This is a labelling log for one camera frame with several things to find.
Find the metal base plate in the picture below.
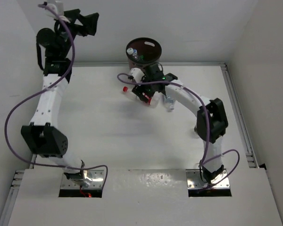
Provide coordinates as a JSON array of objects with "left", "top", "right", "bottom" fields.
[
  {"left": 60, "top": 170, "right": 104, "bottom": 190},
  {"left": 186, "top": 169, "right": 230, "bottom": 190}
]

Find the aluminium frame rail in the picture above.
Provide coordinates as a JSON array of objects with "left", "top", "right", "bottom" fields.
[{"left": 221, "top": 64, "right": 266, "bottom": 171}]

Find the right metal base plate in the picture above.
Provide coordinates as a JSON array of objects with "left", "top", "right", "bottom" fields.
[{"left": 186, "top": 169, "right": 230, "bottom": 190}]

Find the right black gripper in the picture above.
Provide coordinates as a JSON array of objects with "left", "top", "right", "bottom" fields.
[{"left": 133, "top": 72, "right": 156, "bottom": 102}]

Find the blue-label clear water bottle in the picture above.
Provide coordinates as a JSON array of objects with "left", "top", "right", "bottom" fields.
[{"left": 164, "top": 96, "right": 176, "bottom": 112}]

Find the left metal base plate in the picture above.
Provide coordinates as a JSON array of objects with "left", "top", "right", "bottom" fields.
[{"left": 60, "top": 170, "right": 104, "bottom": 190}]

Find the small black-cap clear bottle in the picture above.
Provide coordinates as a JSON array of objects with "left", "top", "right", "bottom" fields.
[{"left": 193, "top": 126, "right": 199, "bottom": 137}]

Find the red-label clear water bottle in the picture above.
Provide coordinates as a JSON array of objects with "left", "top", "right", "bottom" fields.
[{"left": 122, "top": 86, "right": 160, "bottom": 108}]

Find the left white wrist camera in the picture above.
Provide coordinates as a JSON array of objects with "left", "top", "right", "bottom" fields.
[{"left": 44, "top": 0, "right": 64, "bottom": 15}]

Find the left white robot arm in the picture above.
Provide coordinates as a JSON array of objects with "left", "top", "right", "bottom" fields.
[{"left": 21, "top": 20, "right": 92, "bottom": 188}]

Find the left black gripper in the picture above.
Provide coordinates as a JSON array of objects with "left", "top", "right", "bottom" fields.
[{"left": 57, "top": 9, "right": 99, "bottom": 58}]

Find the brown plastic waste bin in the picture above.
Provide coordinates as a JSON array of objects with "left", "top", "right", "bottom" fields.
[{"left": 125, "top": 37, "right": 162, "bottom": 69}]

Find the purple cable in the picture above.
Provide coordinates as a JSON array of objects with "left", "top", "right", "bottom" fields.
[
  {"left": 4, "top": 3, "right": 108, "bottom": 186},
  {"left": 117, "top": 73, "right": 241, "bottom": 190}
]

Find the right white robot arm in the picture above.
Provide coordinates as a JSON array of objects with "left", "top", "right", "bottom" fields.
[{"left": 127, "top": 64, "right": 228, "bottom": 184}]

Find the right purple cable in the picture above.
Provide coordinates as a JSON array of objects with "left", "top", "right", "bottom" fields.
[{"left": 117, "top": 73, "right": 241, "bottom": 190}]

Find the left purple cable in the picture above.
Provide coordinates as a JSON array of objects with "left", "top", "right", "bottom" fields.
[{"left": 4, "top": 3, "right": 108, "bottom": 186}]

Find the green-label clear water bottle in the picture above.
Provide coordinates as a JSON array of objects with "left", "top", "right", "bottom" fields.
[{"left": 132, "top": 49, "right": 140, "bottom": 61}]

